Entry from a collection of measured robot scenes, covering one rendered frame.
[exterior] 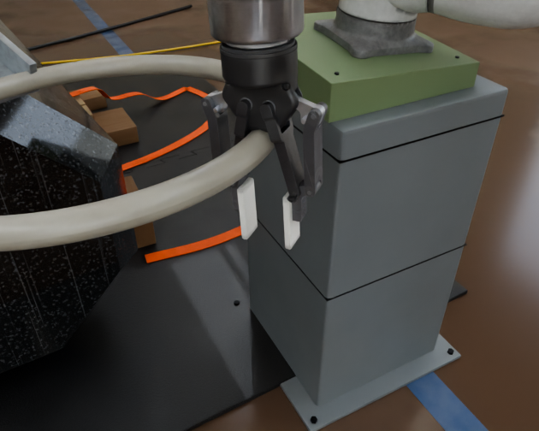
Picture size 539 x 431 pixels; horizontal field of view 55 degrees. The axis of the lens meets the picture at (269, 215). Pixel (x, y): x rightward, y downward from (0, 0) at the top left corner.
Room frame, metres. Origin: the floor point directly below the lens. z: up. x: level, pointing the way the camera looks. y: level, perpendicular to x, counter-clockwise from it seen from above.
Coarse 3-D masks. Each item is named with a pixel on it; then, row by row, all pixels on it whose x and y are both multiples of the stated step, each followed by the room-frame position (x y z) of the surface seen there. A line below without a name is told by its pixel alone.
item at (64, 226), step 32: (64, 64) 0.78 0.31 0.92; (96, 64) 0.79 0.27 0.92; (128, 64) 0.79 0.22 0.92; (160, 64) 0.78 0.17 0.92; (192, 64) 0.76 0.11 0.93; (0, 96) 0.71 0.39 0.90; (224, 160) 0.43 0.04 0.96; (256, 160) 0.45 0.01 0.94; (160, 192) 0.38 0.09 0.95; (192, 192) 0.39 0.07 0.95; (0, 224) 0.34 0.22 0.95; (32, 224) 0.34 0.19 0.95; (64, 224) 0.34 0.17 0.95; (96, 224) 0.34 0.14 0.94; (128, 224) 0.35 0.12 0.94
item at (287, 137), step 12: (264, 108) 0.48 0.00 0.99; (264, 120) 0.48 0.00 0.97; (276, 120) 0.48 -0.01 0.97; (276, 132) 0.47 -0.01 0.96; (288, 132) 0.49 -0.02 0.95; (276, 144) 0.48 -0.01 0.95; (288, 144) 0.48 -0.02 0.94; (288, 156) 0.47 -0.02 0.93; (288, 168) 0.47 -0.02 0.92; (300, 168) 0.49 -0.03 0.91; (288, 180) 0.47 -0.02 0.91; (300, 180) 0.48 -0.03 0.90; (288, 192) 0.47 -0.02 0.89; (300, 192) 0.47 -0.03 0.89
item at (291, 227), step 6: (282, 198) 0.47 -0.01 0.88; (288, 204) 0.47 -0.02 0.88; (288, 210) 0.47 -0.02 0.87; (288, 216) 0.47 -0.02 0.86; (288, 222) 0.47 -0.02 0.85; (294, 222) 0.48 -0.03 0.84; (288, 228) 0.47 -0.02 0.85; (294, 228) 0.48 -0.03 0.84; (288, 234) 0.47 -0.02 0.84; (294, 234) 0.48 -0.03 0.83; (288, 240) 0.46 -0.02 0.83; (294, 240) 0.47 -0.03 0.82; (288, 246) 0.46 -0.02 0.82
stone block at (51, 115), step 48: (48, 96) 1.17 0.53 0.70; (0, 144) 0.93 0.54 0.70; (48, 144) 1.00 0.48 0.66; (96, 144) 1.09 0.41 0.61; (0, 192) 0.92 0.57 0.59; (48, 192) 0.96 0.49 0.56; (96, 192) 1.01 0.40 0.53; (96, 240) 1.00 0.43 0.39; (0, 288) 0.88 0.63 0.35; (48, 288) 0.93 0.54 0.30; (96, 288) 0.98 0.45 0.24; (0, 336) 0.86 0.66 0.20; (48, 336) 0.91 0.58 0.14
